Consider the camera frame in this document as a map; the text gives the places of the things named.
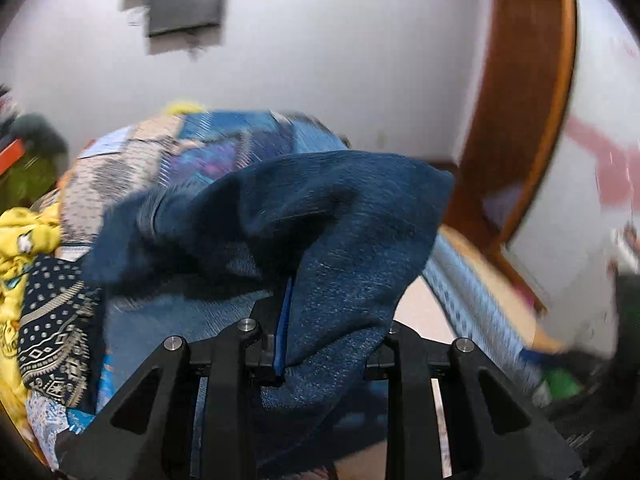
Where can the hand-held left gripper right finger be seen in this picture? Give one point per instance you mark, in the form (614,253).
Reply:
(400,355)

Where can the green patterned cloth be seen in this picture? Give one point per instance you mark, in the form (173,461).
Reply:
(25,180)

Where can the colourful cloth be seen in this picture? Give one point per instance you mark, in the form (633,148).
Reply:
(565,385)

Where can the white door with stickers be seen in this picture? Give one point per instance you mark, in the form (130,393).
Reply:
(595,110)

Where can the blue patchwork bedspread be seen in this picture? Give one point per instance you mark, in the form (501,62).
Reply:
(210,140)

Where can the dark grey cushion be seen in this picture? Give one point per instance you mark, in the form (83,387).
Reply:
(37,132)

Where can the light blue striped sheet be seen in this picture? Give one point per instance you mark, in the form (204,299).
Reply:
(480,310)

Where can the orange box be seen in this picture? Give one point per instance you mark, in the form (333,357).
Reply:
(10,152)

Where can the blue denim jacket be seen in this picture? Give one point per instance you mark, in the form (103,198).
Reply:
(350,235)

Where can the dark patterned cloth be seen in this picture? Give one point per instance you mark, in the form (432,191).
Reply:
(50,340)

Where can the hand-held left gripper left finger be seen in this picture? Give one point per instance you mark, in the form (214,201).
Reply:
(281,332)

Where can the small black wall monitor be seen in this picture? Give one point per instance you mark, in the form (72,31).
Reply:
(185,7)

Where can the yellow cartoon cloth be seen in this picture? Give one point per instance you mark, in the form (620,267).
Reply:
(25,240)

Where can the yellow plush item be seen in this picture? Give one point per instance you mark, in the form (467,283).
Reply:
(186,108)

